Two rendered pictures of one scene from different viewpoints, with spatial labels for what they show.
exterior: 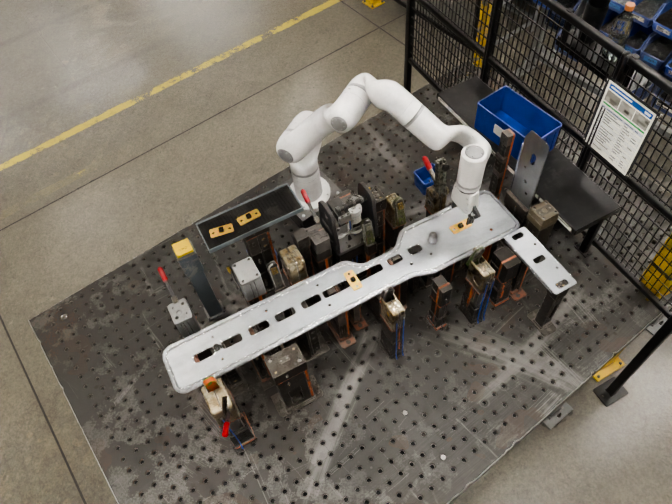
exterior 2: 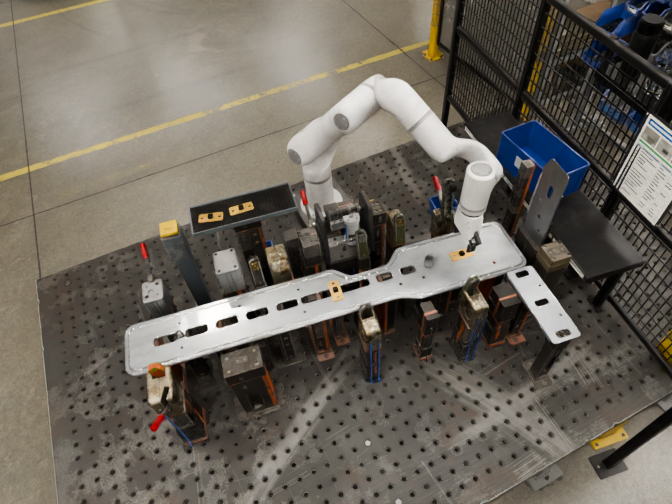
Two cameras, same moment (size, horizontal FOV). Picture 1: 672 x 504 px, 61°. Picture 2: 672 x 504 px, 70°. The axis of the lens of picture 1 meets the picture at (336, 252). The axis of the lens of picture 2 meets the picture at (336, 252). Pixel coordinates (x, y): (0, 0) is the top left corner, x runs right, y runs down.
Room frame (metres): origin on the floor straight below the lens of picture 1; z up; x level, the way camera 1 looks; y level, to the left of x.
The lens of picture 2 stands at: (0.16, -0.22, 2.36)
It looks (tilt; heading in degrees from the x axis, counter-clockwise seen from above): 51 degrees down; 10
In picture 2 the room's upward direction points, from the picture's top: 6 degrees counter-clockwise
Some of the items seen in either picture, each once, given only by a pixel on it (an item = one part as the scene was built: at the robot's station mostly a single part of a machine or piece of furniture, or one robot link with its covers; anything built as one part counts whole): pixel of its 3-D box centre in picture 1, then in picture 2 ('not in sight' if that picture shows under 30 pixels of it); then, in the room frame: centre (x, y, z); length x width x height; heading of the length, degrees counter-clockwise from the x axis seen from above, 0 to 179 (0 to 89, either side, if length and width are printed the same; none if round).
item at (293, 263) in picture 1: (298, 283); (284, 286); (1.16, 0.16, 0.89); 0.13 x 0.11 x 0.38; 22
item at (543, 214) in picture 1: (534, 238); (541, 281); (1.23, -0.78, 0.88); 0.08 x 0.08 x 0.36; 22
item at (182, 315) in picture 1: (193, 333); (169, 317); (1.00, 0.56, 0.88); 0.11 x 0.10 x 0.36; 22
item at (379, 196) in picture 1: (376, 228); (376, 244); (1.36, -0.18, 0.91); 0.07 x 0.05 x 0.42; 22
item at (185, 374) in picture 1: (349, 284); (330, 294); (1.06, -0.03, 1.00); 1.38 x 0.22 x 0.02; 112
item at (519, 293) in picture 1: (519, 269); (520, 311); (1.12, -0.70, 0.84); 0.11 x 0.06 x 0.29; 22
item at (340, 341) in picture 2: (353, 298); (337, 311); (1.09, -0.04, 0.84); 0.13 x 0.05 x 0.29; 22
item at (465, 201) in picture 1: (466, 194); (469, 218); (1.25, -0.48, 1.19); 0.10 x 0.07 x 0.11; 23
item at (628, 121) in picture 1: (619, 128); (654, 170); (1.37, -1.03, 1.30); 0.23 x 0.02 x 0.31; 22
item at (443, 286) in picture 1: (439, 303); (426, 332); (1.02, -0.37, 0.84); 0.11 x 0.08 x 0.29; 22
